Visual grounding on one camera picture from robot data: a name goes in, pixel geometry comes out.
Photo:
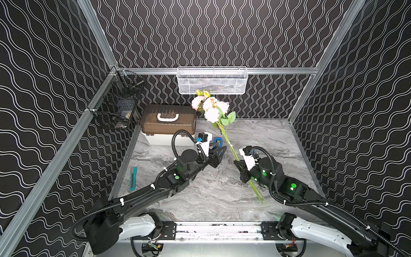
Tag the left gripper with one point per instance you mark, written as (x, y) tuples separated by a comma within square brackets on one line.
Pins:
[(211, 156)]

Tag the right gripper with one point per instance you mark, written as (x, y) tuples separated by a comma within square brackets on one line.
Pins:
[(243, 171)]

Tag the pink flower bouquet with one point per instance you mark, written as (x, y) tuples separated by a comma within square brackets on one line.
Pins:
[(217, 113)]

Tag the blue tape dispenser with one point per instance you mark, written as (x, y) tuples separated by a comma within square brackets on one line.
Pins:
[(218, 142)]

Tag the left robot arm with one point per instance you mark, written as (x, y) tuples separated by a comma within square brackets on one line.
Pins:
[(103, 226)]

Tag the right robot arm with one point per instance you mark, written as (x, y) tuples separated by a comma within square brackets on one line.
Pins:
[(344, 232)]

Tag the brown lid storage box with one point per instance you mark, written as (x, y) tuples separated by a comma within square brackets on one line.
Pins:
[(160, 122)]

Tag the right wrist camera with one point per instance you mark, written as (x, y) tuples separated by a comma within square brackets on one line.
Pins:
[(249, 159)]

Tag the white wire basket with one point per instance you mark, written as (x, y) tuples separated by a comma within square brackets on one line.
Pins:
[(221, 80)]

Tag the teal handled tool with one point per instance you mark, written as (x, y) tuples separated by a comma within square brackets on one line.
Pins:
[(133, 174)]

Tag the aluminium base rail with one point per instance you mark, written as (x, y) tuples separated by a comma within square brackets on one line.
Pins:
[(220, 232)]

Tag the black wire basket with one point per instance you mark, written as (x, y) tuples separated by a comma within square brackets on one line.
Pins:
[(116, 109)]

